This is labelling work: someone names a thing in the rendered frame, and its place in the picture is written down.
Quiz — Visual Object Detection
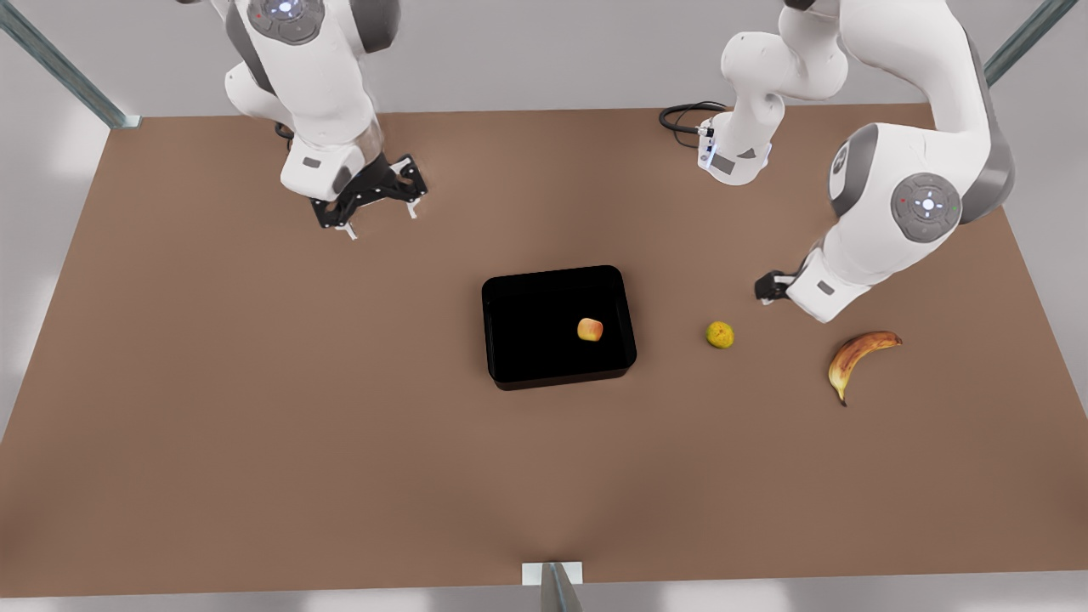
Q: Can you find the silver frame post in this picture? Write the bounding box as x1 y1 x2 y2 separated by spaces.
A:
521 561 585 612
983 0 1080 87
0 0 142 130

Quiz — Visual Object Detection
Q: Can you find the brown spotted banana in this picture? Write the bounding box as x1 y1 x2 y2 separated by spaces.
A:
828 331 904 408

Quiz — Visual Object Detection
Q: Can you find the black storage box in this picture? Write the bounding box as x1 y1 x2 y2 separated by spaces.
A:
481 265 638 392

